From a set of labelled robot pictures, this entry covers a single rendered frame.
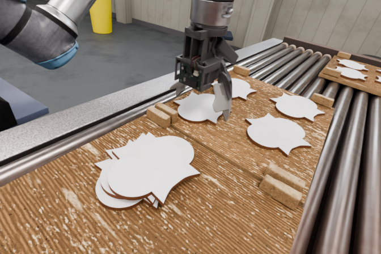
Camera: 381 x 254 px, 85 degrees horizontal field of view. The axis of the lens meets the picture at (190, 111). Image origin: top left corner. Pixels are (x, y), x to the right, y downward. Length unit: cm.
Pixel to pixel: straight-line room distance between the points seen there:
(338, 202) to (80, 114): 54
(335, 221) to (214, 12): 39
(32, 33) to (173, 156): 48
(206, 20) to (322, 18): 376
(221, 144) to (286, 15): 380
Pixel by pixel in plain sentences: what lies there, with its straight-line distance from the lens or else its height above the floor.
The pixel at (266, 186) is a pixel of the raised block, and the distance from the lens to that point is 37.
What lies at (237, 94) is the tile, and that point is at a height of 94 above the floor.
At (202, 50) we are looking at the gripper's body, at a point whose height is 110.
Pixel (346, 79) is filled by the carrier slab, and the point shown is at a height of 94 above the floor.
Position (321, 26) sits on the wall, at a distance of 411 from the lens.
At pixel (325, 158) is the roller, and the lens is 54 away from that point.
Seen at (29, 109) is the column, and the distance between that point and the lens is 69.
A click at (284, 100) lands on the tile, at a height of 94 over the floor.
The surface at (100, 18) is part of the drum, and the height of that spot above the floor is 29.
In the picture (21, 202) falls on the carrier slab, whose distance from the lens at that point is 38.
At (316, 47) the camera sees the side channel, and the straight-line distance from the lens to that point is 151.
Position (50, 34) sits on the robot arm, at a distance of 68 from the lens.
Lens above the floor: 121
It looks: 33 degrees down
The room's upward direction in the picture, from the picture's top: 8 degrees clockwise
